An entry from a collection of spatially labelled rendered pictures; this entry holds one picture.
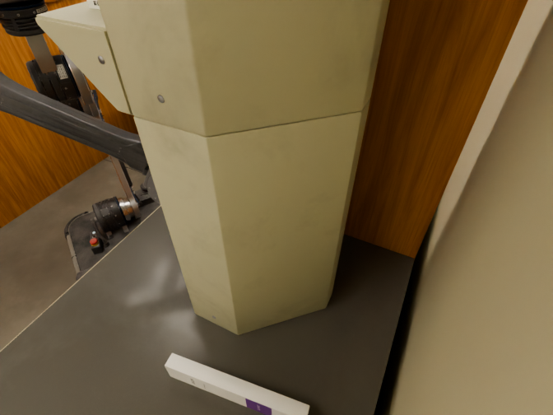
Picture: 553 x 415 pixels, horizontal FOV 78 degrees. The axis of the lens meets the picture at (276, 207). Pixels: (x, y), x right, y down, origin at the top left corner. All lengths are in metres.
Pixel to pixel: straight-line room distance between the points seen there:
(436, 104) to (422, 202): 0.22
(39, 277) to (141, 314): 1.60
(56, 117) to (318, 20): 0.54
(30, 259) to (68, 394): 1.77
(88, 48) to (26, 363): 0.62
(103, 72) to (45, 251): 2.11
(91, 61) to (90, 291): 0.57
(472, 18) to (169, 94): 0.46
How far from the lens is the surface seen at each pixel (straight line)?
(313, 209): 0.53
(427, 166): 0.76
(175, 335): 0.79
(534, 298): 0.30
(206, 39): 0.36
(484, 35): 0.66
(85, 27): 0.47
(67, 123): 0.77
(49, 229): 2.66
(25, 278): 2.44
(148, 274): 0.89
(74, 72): 1.37
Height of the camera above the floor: 1.62
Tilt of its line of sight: 43 degrees down
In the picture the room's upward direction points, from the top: straight up
